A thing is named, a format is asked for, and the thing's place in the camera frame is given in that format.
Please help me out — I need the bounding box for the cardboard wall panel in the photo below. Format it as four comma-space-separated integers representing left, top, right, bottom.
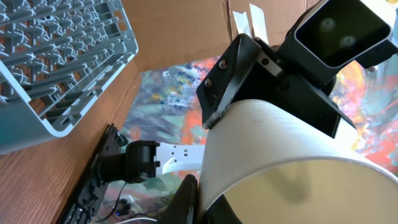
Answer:
118, 0, 398, 74

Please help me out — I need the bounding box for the white cup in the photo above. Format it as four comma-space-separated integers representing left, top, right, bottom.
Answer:
197, 100, 397, 223

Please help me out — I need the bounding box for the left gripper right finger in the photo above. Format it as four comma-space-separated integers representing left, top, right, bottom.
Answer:
196, 34, 356, 139

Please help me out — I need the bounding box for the grey dishwasher rack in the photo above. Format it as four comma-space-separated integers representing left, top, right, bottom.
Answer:
1, 0, 139, 154

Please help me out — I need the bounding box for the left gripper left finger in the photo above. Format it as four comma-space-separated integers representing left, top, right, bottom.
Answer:
156, 174, 198, 224

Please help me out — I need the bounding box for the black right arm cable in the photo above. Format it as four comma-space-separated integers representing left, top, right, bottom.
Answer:
90, 182, 172, 223

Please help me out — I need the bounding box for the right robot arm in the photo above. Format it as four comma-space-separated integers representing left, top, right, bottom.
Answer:
98, 140, 205, 184

